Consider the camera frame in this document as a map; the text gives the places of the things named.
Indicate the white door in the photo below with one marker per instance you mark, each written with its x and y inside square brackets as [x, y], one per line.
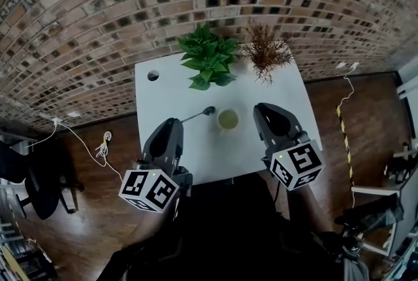
[409, 93]

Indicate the person's right forearm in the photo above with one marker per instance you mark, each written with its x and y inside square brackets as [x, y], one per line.
[307, 208]

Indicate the white desk frame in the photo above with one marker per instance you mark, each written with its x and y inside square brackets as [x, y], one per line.
[375, 189]

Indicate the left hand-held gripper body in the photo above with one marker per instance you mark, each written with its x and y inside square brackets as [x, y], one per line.
[163, 149]

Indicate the white cup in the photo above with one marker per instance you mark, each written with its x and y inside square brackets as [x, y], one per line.
[228, 119]

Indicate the white wall socket with plug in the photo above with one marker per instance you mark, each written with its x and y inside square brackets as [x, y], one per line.
[354, 65]
[57, 121]

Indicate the brown dried potted plant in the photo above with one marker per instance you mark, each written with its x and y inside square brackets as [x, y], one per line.
[264, 54]

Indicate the white wall plate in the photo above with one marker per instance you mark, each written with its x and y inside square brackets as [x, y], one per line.
[341, 65]
[73, 114]

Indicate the yellow black striped floor tape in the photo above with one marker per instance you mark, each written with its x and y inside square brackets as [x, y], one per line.
[346, 145]

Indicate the person's black clothing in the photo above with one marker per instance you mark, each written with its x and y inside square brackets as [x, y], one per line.
[228, 234]

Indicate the green potted plant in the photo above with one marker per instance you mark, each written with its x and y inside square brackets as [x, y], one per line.
[209, 57]

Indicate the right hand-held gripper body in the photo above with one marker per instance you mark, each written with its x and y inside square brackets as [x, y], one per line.
[287, 142]

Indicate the white table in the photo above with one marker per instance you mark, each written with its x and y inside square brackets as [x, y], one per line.
[170, 93]

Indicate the white shelf unit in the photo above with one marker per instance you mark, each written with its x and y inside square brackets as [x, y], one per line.
[9, 240]

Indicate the black office chair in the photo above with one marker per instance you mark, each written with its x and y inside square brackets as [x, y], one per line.
[42, 188]

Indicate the person's left forearm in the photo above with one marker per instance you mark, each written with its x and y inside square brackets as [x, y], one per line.
[163, 224]

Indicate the metal spoon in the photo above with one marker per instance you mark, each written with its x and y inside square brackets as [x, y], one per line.
[208, 110]

